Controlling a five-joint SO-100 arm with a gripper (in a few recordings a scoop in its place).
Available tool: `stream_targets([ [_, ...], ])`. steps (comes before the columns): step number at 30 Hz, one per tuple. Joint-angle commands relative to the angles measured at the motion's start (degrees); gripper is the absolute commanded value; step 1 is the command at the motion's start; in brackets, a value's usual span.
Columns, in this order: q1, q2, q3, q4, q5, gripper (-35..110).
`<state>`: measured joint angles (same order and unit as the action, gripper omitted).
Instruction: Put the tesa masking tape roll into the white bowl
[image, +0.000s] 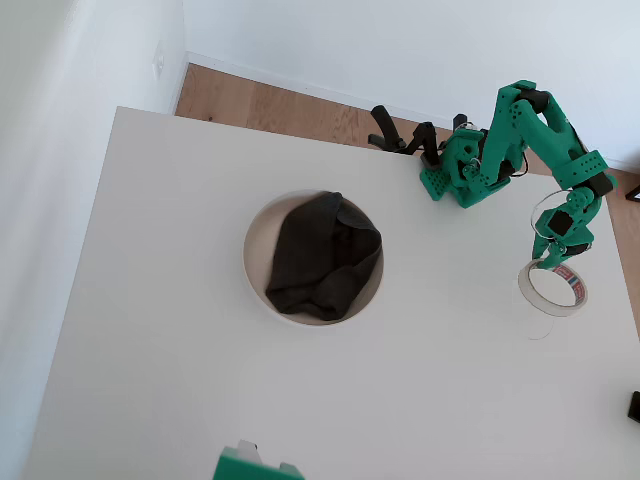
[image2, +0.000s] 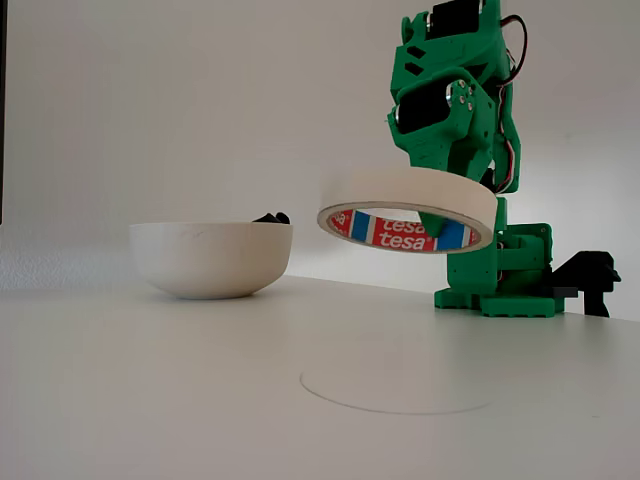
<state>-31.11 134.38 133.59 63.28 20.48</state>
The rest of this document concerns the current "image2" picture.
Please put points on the cream masking tape roll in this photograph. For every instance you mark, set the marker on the cream masking tape roll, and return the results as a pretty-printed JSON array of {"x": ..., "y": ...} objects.
[{"x": 400, "y": 187}]

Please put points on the black table clamp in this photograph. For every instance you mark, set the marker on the black table clamp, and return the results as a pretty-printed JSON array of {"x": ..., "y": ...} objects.
[{"x": 590, "y": 272}]

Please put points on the black cloth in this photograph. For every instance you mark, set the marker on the black cloth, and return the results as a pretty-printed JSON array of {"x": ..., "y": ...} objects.
[{"x": 272, "y": 218}]

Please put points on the white round bowl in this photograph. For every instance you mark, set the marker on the white round bowl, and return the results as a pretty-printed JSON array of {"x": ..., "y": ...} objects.
[{"x": 210, "y": 260}]

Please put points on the green gripper black motor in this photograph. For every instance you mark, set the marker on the green gripper black motor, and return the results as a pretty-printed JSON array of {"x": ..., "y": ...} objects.
[{"x": 434, "y": 142}]

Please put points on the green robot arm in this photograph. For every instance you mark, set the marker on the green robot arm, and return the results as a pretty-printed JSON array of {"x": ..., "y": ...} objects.
[{"x": 480, "y": 45}]

